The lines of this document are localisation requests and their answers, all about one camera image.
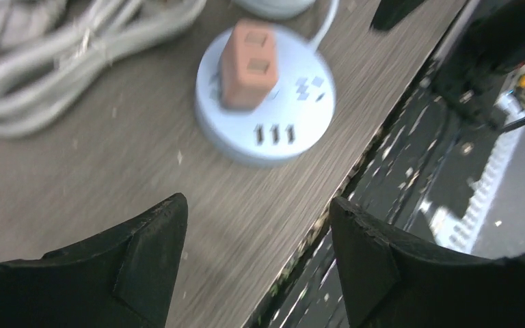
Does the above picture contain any pink charger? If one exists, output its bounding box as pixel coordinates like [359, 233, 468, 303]
[220, 20, 278, 111]

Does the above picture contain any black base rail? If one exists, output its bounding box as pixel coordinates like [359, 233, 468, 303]
[244, 0, 525, 328]

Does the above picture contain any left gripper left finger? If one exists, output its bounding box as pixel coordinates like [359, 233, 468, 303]
[0, 193, 188, 327]

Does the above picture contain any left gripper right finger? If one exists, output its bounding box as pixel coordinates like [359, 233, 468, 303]
[329, 197, 525, 327]

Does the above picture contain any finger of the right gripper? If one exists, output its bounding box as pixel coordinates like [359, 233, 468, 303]
[370, 0, 425, 31]

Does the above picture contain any round blue socket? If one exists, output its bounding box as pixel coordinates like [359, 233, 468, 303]
[195, 25, 336, 166]

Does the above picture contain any grey coiled cable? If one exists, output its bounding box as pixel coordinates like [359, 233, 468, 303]
[0, 0, 208, 139]

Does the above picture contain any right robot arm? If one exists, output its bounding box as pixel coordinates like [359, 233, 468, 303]
[410, 1, 525, 133]

